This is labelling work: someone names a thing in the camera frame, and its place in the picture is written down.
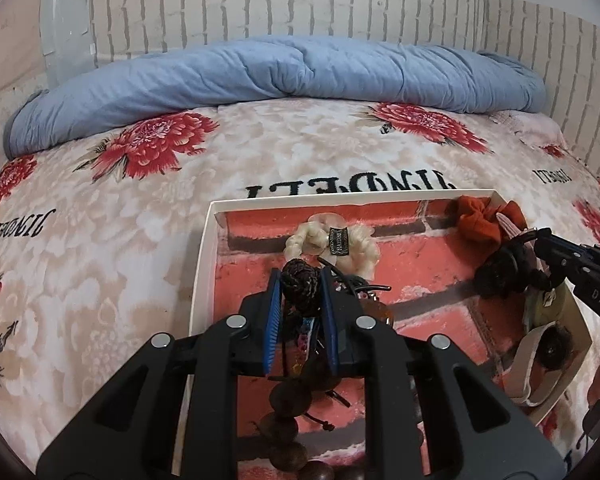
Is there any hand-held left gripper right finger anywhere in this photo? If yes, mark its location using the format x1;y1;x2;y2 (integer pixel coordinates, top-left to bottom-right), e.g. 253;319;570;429
319;266;567;480

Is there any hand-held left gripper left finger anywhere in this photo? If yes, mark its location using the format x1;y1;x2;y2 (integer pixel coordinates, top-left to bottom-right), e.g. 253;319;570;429
36;267;286;480

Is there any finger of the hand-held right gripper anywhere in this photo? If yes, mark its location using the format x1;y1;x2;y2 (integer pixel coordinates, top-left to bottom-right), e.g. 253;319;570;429
532;227;600;286

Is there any colourful woven bracelet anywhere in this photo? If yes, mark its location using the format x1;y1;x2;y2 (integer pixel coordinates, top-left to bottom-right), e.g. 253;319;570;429
285;310;323;361

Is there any black hair tie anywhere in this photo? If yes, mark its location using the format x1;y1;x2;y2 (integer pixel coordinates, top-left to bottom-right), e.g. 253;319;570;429
510;229;553;286

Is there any brown wooden bead bracelet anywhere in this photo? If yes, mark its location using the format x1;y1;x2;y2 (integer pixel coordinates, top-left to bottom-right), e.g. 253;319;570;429
252;257;366;480

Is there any black hair clip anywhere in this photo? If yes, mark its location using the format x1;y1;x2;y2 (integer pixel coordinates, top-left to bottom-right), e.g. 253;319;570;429
320;257;396;331

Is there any pink hair claw clip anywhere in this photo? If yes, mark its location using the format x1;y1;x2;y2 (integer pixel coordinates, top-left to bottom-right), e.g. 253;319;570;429
497;212;521;238

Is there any black scrunchie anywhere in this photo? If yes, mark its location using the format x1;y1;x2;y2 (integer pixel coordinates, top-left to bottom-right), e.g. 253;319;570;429
475;242;538;301

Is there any cream hair clip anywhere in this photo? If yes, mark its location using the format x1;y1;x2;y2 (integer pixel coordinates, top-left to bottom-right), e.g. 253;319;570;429
522;287;568;326

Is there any white box with brick lining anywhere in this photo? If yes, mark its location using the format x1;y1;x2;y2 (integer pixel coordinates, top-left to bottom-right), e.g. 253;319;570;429
172;189;593;480

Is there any white headband with black knot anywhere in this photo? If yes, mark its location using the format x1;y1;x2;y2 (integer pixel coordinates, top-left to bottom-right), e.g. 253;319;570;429
500;320;588;408

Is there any beige braided scrunchie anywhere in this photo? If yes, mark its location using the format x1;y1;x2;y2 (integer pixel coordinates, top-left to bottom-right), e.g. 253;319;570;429
284;215;381;271

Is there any orange-red scrunchie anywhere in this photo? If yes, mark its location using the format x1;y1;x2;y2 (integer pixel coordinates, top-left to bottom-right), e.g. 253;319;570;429
452;195;527;243

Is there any floral bed blanket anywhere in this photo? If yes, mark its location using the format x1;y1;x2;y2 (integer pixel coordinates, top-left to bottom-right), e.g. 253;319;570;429
0;95;600;480

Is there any blue quilt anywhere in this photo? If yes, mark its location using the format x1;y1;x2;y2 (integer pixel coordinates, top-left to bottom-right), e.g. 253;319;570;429
2;35;548;158

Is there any clear plastic sheet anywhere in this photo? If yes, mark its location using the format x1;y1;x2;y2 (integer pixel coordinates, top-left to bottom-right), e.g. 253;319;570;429
37;0;98;91

